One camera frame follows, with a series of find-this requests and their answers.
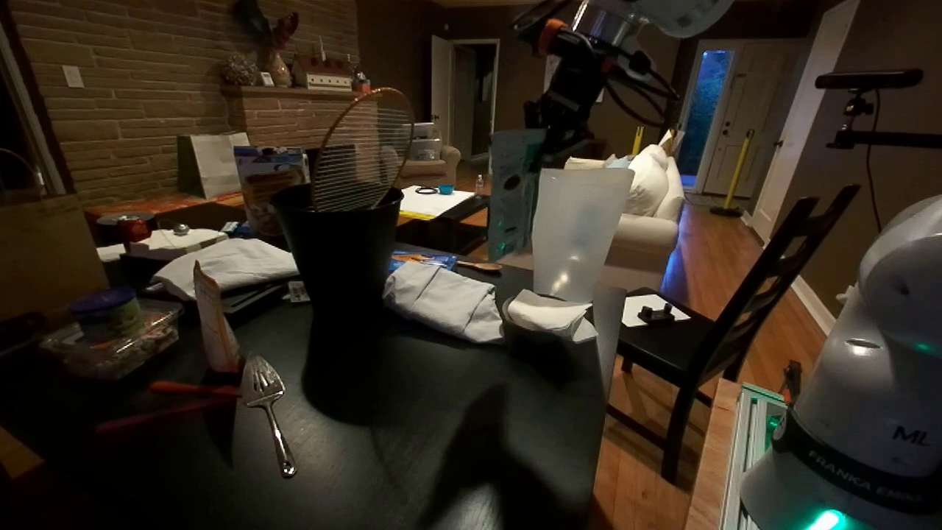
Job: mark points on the black camera on stand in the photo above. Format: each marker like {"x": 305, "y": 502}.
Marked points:
{"x": 863, "y": 97}

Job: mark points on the black wooden chair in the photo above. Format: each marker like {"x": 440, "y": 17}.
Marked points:
{"x": 698, "y": 347}

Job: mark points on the black wire basket vase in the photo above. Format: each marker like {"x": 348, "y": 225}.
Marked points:
{"x": 342, "y": 231}

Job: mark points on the white cloth on table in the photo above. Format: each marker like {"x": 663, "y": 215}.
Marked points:
{"x": 448, "y": 300}

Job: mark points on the teal packet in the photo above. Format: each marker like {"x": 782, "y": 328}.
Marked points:
{"x": 516, "y": 160}

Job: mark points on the silver slotted spatula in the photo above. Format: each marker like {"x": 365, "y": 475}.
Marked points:
{"x": 259, "y": 388}

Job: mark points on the translucent white plastic jar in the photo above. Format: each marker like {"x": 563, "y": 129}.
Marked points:
{"x": 571, "y": 226}

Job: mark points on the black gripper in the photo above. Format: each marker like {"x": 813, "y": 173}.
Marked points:
{"x": 567, "y": 104}

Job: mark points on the white folded napkin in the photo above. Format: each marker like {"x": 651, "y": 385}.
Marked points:
{"x": 552, "y": 315}

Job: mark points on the clear plastic food container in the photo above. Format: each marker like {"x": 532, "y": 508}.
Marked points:
{"x": 118, "y": 340}

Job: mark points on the white sofa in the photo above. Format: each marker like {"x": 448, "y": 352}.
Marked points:
{"x": 651, "y": 215}

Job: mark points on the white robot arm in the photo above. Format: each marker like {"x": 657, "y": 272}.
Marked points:
{"x": 861, "y": 447}

